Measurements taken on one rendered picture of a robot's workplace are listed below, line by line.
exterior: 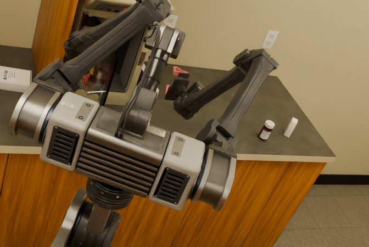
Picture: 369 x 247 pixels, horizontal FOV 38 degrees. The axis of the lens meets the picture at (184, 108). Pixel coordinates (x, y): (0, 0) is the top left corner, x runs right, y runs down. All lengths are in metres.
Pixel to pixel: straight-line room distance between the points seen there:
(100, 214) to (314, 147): 1.54
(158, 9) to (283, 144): 1.34
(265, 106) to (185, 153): 1.59
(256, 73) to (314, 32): 1.55
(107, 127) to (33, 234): 1.29
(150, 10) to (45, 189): 1.09
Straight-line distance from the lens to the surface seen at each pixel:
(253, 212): 2.93
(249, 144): 2.57
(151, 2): 1.53
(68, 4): 2.04
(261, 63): 1.75
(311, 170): 2.87
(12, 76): 2.41
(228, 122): 1.62
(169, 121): 2.48
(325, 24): 3.26
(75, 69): 1.57
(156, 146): 1.35
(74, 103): 1.40
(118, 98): 2.45
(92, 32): 1.80
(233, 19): 2.94
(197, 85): 2.12
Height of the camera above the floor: 2.35
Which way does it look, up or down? 33 degrees down
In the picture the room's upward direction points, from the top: 23 degrees clockwise
